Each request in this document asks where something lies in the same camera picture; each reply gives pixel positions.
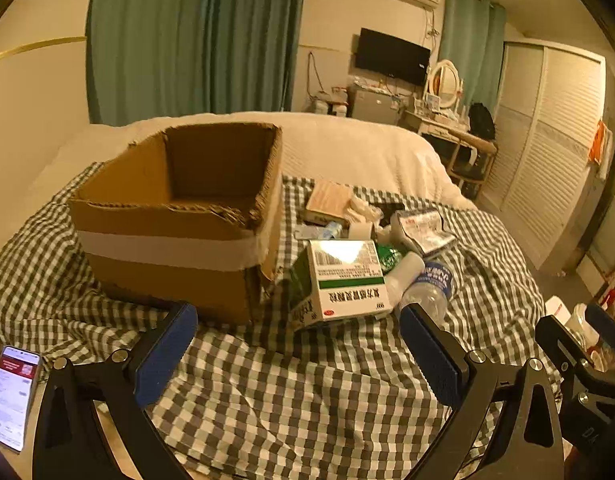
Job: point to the green plastic packet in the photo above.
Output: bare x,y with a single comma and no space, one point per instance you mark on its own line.
387,255

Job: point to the narrow green curtain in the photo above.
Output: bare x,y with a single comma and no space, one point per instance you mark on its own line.
467,50

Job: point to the white dressing table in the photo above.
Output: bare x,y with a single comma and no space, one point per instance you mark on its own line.
432,122

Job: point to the black backpack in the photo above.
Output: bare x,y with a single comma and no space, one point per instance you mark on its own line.
482,120

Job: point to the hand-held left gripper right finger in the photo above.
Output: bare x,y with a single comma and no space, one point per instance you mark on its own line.
432,355

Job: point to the tan rectangular box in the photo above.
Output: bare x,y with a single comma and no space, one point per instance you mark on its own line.
327,199

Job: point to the wooden chair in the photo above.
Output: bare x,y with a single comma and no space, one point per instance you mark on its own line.
475,147

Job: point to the white plastic container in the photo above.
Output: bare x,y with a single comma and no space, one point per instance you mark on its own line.
557,307

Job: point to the grey mini fridge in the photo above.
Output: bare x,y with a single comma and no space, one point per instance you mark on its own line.
372,105

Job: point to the silver packet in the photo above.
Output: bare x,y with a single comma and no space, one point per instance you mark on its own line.
422,230

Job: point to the green and white medicine box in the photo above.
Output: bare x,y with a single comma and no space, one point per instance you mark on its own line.
337,275

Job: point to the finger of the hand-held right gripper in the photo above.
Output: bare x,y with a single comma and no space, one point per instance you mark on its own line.
607,327
562,342

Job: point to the wide green curtain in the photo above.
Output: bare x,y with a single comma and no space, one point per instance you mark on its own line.
187,35

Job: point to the grey checkered cloth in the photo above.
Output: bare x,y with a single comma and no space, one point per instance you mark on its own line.
287,385

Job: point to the orange hanging cloth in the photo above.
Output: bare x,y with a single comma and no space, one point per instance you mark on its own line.
600,142

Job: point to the clear plastic water bottle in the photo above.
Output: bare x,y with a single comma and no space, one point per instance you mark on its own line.
430,285

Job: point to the white louvred wardrobe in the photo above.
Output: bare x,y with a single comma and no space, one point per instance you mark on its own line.
542,150

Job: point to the black wall television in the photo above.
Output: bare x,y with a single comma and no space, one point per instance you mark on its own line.
392,55

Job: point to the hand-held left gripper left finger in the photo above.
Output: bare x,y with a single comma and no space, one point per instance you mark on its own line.
167,350

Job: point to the brown cardboard box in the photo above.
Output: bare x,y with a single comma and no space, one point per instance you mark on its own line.
162,270

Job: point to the white bed blanket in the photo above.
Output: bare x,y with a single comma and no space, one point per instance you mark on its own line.
347,145

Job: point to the blue plastic wrapper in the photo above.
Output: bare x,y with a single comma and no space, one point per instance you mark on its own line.
332,230

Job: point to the smartphone with lit screen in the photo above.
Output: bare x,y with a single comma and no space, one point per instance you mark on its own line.
10,400

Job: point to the white plastic bottle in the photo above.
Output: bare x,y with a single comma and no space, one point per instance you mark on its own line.
407,267

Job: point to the oval white vanity mirror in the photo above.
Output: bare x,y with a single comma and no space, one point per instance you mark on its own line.
445,82

